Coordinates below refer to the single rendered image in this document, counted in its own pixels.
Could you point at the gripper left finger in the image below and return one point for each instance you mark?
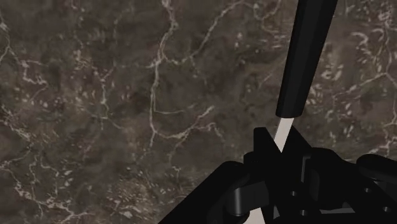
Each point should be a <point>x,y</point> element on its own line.
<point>248,173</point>

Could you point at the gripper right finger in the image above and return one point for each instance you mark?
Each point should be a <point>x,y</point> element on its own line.
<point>335,180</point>

